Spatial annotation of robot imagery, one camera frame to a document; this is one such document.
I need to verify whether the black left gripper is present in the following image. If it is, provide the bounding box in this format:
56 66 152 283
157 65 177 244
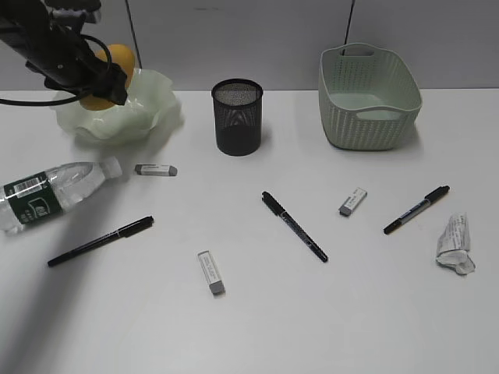
23 23 128 104

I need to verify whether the yellow mango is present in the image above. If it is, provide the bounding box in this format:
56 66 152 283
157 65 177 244
80 44 136 111

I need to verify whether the clear plastic water bottle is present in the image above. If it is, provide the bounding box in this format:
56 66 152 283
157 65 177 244
1 157 122 233

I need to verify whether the black pen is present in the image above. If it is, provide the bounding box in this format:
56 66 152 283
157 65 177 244
262 191 328 263
383 185 450 235
47 216 154 268

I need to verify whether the waste paper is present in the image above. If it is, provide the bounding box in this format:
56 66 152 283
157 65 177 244
436 213 476 276

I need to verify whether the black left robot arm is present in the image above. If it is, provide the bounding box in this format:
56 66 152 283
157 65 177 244
1 1 131 107

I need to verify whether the green wavy glass plate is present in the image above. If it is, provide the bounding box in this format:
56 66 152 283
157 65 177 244
52 69 184 147

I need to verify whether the grey eraser near plate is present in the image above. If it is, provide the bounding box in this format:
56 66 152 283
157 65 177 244
134 164 178 177

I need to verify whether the black mesh pen holder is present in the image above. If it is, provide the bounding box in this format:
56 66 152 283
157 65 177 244
211 78 264 157

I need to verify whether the grey eraser front centre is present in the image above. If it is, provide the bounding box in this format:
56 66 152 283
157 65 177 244
197 251 225 296

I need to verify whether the green woven plastic basket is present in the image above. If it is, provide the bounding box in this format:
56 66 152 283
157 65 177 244
318 43 423 151

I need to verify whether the grey eraser right side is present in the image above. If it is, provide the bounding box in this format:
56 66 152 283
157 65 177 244
338 187 367 217

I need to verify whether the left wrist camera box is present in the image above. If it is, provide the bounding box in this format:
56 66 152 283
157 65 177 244
44 0 102 24

